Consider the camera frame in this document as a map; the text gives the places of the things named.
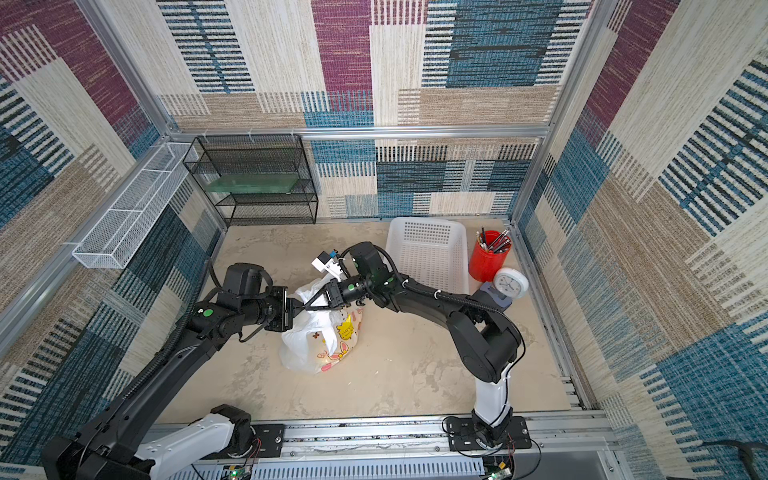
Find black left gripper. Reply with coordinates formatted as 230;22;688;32
242;286;309;333

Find white plastic bag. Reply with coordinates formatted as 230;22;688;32
278;306;363;374

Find white perforated plastic basket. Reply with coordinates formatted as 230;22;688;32
385;217;469;294

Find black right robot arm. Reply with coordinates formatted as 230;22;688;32
293;241;527;449

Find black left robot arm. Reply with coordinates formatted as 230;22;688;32
41;263;303;479

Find green board on shelf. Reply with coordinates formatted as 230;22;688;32
205;173;299;194

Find red pen cup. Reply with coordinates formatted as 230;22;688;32
468;240;511;282

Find white round clock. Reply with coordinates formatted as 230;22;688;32
479;267;530;310

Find pens in cup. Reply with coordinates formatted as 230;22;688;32
476;228;512;254

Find black corrugated right cable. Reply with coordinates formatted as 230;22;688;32
344;241;505;316

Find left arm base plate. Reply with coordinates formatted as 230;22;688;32
242;423;286;461

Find black wire mesh shelf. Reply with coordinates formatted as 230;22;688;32
183;134;319;227

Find white wire mesh tray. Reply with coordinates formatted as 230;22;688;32
72;142;190;269

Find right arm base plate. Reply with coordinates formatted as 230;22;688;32
441;415;533;453

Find aluminium front rail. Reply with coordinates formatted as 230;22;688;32
144;411;633;479

